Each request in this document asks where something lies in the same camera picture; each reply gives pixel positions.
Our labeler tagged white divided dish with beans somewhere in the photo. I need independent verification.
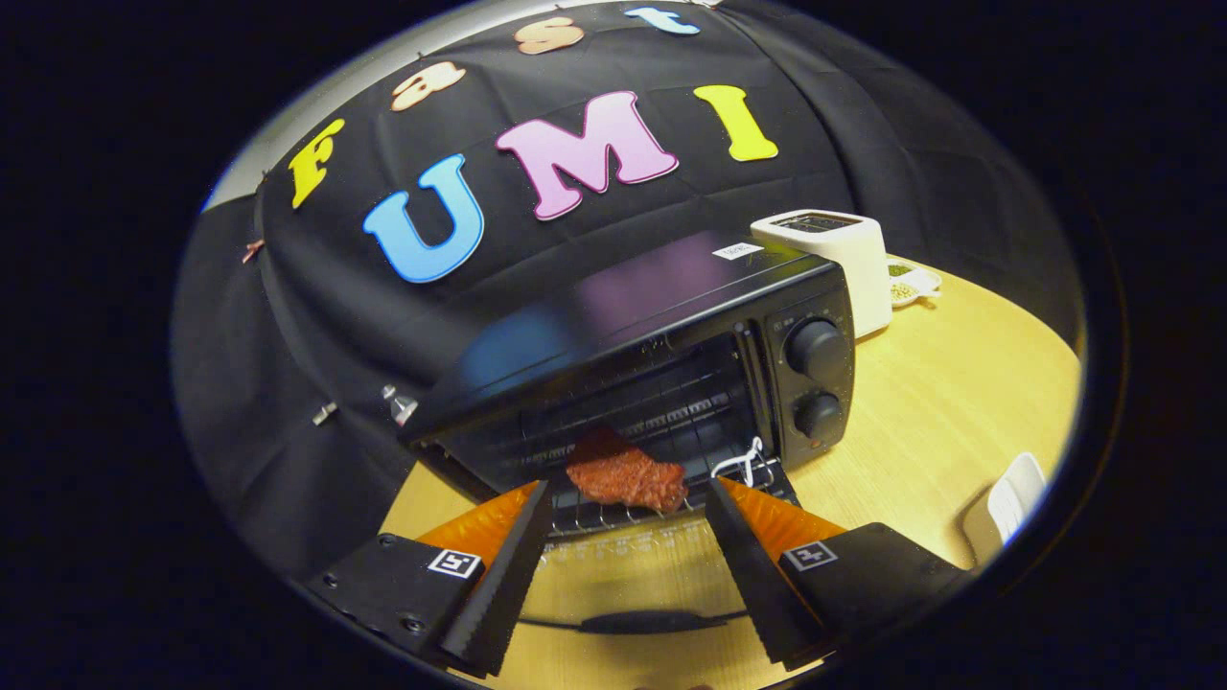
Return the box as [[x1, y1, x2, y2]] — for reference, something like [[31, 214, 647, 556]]
[[887, 257, 943, 310]]

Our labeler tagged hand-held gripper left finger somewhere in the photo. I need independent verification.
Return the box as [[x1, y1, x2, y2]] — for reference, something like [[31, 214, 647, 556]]
[[307, 479, 555, 679]]

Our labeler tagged white ribbed plate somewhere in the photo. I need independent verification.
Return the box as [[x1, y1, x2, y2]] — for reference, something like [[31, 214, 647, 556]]
[[961, 452, 1048, 566]]

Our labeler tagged black toaster oven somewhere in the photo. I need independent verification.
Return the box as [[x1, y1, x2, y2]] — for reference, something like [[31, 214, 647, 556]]
[[398, 230, 857, 635]]

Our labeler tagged red meat slice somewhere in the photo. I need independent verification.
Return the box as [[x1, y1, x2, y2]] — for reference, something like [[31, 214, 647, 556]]
[[566, 426, 689, 514]]

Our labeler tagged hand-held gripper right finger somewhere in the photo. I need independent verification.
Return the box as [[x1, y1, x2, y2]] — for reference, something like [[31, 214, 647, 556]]
[[705, 476, 974, 672]]

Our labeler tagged white slot toaster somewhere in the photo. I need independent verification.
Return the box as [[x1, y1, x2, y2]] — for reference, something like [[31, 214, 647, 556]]
[[750, 209, 893, 339]]

